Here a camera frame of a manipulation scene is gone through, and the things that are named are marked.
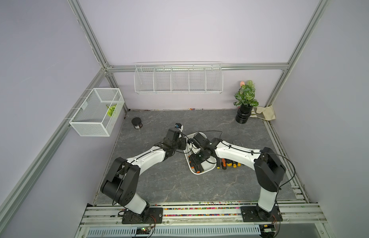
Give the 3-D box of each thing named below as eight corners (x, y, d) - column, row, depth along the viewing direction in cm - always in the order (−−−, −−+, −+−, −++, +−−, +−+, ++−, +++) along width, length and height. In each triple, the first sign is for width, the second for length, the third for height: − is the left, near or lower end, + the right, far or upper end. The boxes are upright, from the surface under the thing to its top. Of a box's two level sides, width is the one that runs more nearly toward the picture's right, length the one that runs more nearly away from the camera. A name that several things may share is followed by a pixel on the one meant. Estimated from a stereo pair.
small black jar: (132, 128, 112) (130, 124, 109) (134, 121, 117) (132, 117, 114) (141, 128, 112) (140, 124, 109) (143, 121, 117) (142, 117, 114)
